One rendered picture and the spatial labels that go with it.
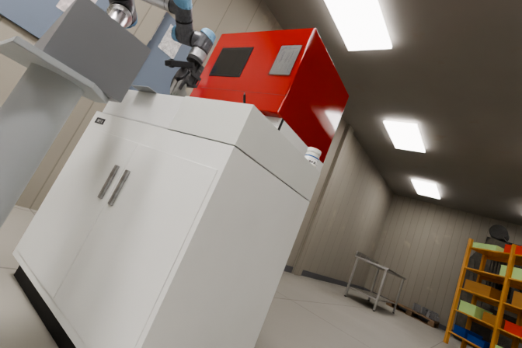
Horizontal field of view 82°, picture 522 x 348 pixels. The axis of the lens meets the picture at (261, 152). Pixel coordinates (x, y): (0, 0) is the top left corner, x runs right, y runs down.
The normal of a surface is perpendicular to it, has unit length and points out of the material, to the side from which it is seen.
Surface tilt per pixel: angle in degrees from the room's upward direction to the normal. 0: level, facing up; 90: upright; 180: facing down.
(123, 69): 90
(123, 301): 90
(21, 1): 90
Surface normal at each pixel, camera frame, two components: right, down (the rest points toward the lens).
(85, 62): 0.74, 0.17
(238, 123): -0.50, -0.40
